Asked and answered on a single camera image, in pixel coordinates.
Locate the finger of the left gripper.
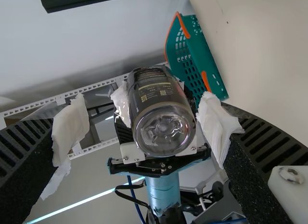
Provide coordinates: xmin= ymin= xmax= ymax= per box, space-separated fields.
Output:
xmin=110 ymin=80 xmax=148 ymax=165
xmin=177 ymin=77 xmax=210 ymax=158

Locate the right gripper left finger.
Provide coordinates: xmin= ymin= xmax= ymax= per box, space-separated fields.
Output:
xmin=0 ymin=92 xmax=91 ymax=224

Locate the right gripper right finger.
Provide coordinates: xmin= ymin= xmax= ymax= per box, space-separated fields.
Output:
xmin=195 ymin=91 xmax=308 ymax=224

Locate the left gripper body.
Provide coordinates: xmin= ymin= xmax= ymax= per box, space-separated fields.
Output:
xmin=105 ymin=142 xmax=214 ymax=211

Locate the dark coffee bottle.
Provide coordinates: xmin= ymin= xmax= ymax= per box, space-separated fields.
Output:
xmin=126 ymin=65 xmax=197 ymax=157

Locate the teal shopping basket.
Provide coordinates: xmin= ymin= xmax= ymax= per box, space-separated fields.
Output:
xmin=164 ymin=11 xmax=230 ymax=102

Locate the white perforated metal rack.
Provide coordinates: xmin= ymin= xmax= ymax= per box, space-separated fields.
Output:
xmin=0 ymin=61 xmax=169 ymax=161

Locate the blue cable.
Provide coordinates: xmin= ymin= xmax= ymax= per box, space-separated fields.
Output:
xmin=126 ymin=174 xmax=151 ymax=224

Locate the black cable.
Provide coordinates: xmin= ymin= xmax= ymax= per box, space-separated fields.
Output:
xmin=115 ymin=182 xmax=151 ymax=208

